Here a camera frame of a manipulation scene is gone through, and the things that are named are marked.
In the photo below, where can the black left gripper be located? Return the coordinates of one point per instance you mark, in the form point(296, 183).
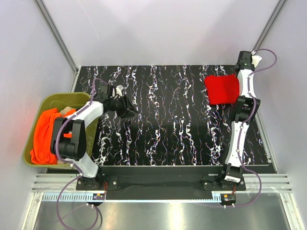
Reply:
point(127, 110)

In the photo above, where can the red t shirt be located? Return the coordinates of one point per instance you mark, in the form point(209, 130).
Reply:
point(222, 89)

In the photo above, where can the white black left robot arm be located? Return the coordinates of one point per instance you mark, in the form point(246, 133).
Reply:
point(68, 140)

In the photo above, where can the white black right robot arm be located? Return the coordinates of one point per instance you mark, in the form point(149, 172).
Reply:
point(244, 111)

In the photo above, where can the olive green plastic bin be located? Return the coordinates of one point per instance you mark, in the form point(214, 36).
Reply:
point(75, 100)

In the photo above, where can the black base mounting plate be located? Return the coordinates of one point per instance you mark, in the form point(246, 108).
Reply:
point(160, 182)

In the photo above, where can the left orange connector board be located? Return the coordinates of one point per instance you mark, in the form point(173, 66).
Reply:
point(99, 196)

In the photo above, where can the orange connector board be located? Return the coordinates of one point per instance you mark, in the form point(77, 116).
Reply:
point(99, 196)
point(229, 197)

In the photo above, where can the orange t shirt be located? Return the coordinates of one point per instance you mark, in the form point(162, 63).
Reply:
point(40, 154)

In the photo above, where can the right orange connector board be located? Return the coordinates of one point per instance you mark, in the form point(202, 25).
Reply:
point(229, 197)

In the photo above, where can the right aluminium corner post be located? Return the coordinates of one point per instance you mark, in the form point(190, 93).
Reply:
point(270, 23)

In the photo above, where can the aluminium corner post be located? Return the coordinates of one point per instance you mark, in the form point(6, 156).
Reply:
point(53, 29)
point(270, 23)

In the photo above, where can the aluminium frame rail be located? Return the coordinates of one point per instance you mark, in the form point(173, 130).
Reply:
point(162, 202)

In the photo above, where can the left aluminium corner post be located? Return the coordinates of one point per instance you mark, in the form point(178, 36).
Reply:
point(53, 29)

